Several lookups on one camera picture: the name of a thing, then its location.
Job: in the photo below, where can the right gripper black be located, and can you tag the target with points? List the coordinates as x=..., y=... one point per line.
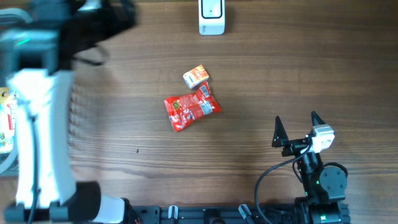
x=281, y=139

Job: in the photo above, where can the orange tissue pack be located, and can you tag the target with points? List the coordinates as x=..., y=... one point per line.
x=195, y=76

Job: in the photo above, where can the red snack packet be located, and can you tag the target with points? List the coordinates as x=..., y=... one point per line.
x=184, y=110

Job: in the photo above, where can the yellow white snack bag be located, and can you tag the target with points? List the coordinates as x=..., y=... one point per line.
x=8, y=119

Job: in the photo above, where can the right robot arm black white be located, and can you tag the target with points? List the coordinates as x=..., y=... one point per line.
x=324, y=184

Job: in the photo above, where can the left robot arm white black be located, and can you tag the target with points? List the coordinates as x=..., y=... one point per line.
x=37, y=50

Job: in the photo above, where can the white barcode scanner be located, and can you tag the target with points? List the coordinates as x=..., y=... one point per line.
x=211, y=17

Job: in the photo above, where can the grey plastic shopping basket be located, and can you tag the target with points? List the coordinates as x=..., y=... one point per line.
x=9, y=163

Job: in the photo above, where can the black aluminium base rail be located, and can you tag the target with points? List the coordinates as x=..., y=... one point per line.
x=214, y=214

